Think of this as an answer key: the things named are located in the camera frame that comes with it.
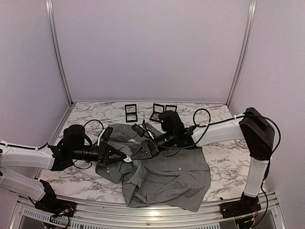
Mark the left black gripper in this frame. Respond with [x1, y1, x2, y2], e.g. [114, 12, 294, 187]
[71, 141, 126, 167]

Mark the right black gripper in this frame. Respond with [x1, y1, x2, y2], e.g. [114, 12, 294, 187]
[130, 131, 176, 160]

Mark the dark patterned round brooch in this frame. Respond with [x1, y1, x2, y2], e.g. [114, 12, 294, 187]
[124, 155, 132, 163]

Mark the grey button shirt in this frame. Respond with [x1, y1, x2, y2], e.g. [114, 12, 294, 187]
[94, 123, 212, 212]

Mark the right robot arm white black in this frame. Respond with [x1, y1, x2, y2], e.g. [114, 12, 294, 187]
[131, 107, 282, 214]

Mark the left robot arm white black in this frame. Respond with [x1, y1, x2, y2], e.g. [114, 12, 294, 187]
[0, 125, 127, 212]

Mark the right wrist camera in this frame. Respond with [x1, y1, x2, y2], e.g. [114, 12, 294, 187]
[132, 124, 153, 139]

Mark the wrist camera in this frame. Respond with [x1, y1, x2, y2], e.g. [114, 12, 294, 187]
[132, 124, 153, 139]
[97, 126, 113, 146]

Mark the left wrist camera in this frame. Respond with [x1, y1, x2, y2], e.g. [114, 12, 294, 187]
[97, 126, 113, 146]

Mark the left black display frame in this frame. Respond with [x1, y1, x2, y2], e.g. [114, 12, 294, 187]
[124, 104, 138, 123]

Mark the black display frame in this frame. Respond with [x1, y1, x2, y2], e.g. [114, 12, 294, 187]
[165, 104, 177, 112]
[150, 103, 165, 123]
[124, 104, 138, 123]

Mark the middle black display frame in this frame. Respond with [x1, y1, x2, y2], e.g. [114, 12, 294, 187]
[150, 103, 165, 123]

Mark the right black display frame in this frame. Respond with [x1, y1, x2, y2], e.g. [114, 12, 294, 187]
[165, 104, 177, 112]

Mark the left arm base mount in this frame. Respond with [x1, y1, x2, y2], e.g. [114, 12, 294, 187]
[35, 180, 76, 217]

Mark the front aluminium rail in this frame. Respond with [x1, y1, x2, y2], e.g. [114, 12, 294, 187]
[14, 188, 284, 229]

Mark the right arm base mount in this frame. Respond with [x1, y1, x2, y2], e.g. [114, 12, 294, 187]
[219, 190, 262, 219]

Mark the left aluminium frame post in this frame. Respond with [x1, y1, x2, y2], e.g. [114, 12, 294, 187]
[45, 0, 73, 106]

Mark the aluminium frame post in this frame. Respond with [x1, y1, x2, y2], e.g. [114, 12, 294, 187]
[226, 0, 257, 108]
[45, 0, 73, 106]

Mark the right aluminium frame post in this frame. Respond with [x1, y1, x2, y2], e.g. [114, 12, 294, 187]
[226, 0, 257, 108]

